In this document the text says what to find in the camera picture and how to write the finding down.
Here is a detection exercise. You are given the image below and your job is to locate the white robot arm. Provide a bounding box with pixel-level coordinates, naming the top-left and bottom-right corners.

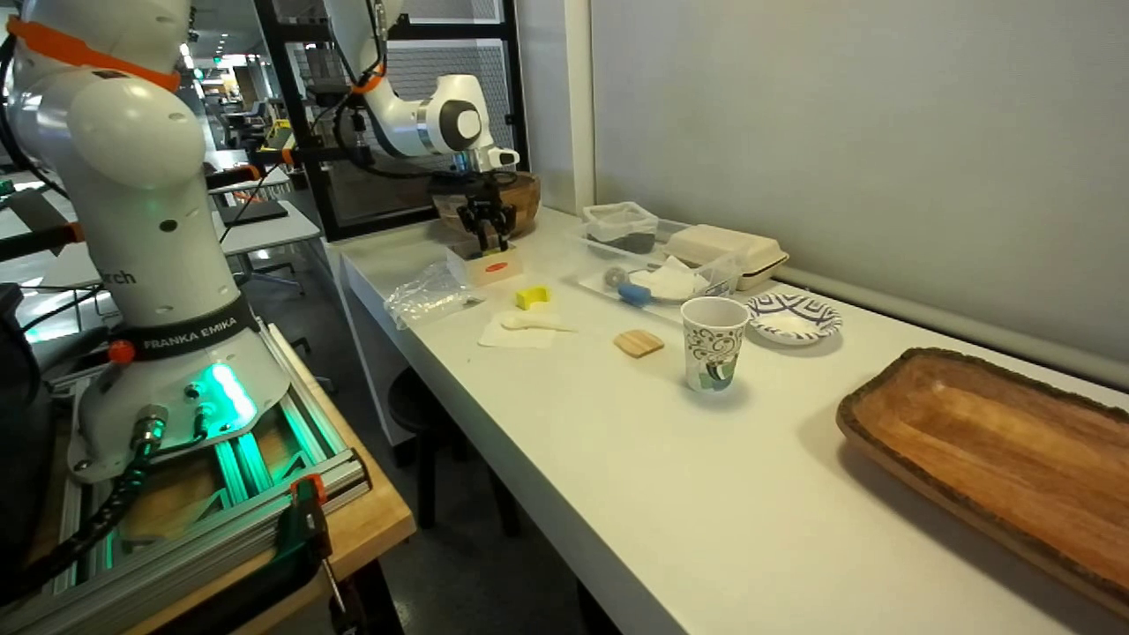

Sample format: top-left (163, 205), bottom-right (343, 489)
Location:
top-left (8, 0), bottom-right (289, 483)

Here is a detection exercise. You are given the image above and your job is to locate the white paper napkin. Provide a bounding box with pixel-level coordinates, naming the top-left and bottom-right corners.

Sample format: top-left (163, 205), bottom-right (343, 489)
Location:
top-left (480, 310), bottom-right (569, 350)

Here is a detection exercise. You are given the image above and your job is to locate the black metal frame rack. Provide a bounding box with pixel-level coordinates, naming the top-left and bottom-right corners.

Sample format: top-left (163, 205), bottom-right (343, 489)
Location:
top-left (255, 0), bottom-right (521, 236)

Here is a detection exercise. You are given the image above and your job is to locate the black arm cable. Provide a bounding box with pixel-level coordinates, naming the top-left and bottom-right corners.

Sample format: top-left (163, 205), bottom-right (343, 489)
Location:
top-left (327, 0), bottom-right (472, 188)

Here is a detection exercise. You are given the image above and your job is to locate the clear plastic tray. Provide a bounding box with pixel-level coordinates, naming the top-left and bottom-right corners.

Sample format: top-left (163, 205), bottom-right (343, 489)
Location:
top-left (572, 223), bottom-right (744, 322)

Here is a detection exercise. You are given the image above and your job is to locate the patterned paper plate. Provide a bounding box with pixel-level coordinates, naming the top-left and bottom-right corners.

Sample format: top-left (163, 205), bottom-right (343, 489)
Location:
top-left (753, 292), bottom-right (839, 344)

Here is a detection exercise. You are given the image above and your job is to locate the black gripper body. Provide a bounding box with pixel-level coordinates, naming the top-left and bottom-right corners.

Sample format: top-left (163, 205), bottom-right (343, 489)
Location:
top-left (432, 174), bottom-right (516, 232)

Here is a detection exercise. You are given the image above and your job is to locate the clear plastic bag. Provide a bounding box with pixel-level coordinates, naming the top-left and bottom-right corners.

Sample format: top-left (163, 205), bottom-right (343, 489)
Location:
top-left (386, 256), bottom-right (470, 326)

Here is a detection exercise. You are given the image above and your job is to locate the wooden serving tray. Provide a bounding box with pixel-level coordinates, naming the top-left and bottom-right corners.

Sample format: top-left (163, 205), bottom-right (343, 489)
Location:
top-left (838, 350), bottom-right (1129, 618)

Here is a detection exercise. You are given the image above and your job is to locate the small wooden square tile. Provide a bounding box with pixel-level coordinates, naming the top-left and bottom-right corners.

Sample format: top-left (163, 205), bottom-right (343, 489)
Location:
top-left (616, 329), bottom-right (665, 359)

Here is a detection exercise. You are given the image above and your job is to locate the small clear plastic container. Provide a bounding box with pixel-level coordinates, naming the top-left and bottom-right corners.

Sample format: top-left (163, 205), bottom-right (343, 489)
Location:
top-left (581, 201), bottom-right (659, 245)

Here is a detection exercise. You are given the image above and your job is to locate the yellow arch block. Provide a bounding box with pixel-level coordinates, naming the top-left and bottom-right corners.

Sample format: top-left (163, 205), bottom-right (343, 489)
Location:
top-left (516, 286), bottom-right (552, 310)

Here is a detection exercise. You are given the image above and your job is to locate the green clamp with orange handle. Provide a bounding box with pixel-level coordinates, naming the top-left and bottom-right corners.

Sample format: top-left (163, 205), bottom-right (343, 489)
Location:
top-left (277, 476), bottom-right (345, 611)

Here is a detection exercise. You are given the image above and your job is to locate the aluminium robot base mount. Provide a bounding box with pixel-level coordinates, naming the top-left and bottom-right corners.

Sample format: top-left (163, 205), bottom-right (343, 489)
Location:
top-left (0, 333), bottom-right (370, 635)

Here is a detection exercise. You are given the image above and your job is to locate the woven wicker basket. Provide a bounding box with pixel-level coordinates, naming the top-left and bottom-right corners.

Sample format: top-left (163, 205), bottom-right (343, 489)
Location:
top-left (493, 174), bottom-right (539, 240)

